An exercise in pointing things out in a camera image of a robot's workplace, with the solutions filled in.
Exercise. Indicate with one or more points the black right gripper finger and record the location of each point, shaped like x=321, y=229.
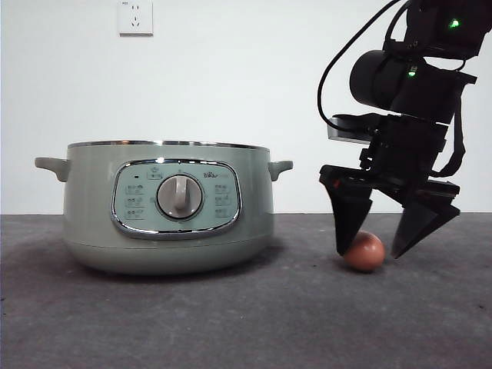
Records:
x=348, y=215
x=417, y=227

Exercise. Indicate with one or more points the brown egg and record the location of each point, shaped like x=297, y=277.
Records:
x=369, y=253

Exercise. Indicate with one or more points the green electric cooking pot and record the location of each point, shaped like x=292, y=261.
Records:
x=92, y=200

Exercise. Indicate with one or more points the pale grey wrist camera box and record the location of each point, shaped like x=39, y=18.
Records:
x=346, y=130

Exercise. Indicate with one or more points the white wall socket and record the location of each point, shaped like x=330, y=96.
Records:
x=135, y=18

